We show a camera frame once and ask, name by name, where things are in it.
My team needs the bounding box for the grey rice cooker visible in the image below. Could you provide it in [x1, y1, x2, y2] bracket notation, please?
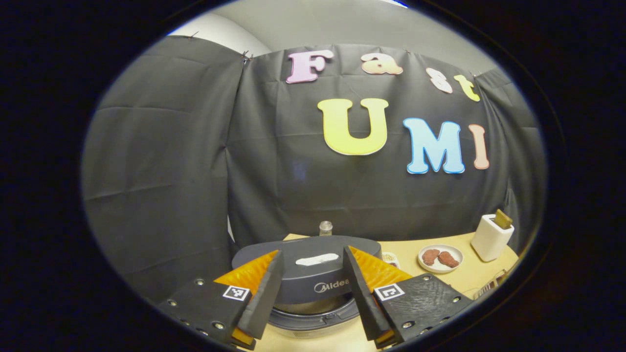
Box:
[231, 235, 382, 339]

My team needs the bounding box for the black backdrop cloth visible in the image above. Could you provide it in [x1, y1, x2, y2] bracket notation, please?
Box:
[82, 35, 547, 304]

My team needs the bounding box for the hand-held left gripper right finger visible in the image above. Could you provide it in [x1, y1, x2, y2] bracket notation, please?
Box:
[342, 245, 474, 349]

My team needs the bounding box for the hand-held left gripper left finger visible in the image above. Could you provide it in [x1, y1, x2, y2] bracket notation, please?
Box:
[159, 249, 285, 350]

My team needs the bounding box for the wire chopstick holder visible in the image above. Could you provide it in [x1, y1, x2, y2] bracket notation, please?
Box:
[473, 270, 509, 300]

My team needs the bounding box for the round white plate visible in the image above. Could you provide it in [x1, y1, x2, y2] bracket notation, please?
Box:
[418, 244, 464, 273]

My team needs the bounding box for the white toaster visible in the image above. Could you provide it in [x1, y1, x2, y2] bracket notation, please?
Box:
[471, 214, 515, 262]

